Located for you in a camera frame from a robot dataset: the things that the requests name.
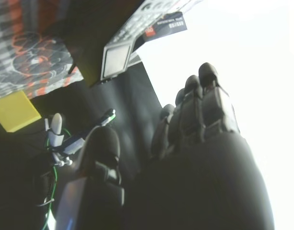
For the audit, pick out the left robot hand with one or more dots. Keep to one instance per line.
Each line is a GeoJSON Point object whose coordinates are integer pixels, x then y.
{"type": "Point", "coordinates": [204, 182]}

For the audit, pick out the large black brick phone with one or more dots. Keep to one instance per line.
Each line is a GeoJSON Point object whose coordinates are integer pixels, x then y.
{"type": "Point", "coordinates": [84, 24]}

